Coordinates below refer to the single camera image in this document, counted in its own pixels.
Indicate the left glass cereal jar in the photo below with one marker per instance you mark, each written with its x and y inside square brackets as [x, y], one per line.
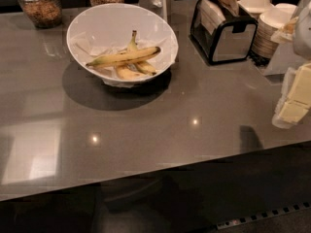
[42, 13]

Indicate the lower banana in bowl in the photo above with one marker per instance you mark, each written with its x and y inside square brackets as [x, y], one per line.
[125, 73]

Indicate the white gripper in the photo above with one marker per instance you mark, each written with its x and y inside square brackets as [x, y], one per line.
[303, 38]

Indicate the white paper liner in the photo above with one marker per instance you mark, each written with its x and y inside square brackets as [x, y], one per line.
[85, 48]

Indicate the floor power strip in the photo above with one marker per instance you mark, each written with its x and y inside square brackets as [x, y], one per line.
[264, 215]

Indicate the black napkin dispenser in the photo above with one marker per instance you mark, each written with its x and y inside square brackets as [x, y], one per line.
[223, 31]

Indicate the long top banana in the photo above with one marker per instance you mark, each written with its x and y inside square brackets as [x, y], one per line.
[107, 60]

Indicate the small curved banana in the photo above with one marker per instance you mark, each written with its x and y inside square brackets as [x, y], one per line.
[144, 66]

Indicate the white bowl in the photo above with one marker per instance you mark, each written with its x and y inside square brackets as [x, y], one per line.
[115, 19]

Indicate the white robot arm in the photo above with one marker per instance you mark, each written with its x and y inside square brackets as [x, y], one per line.
[297, 30]

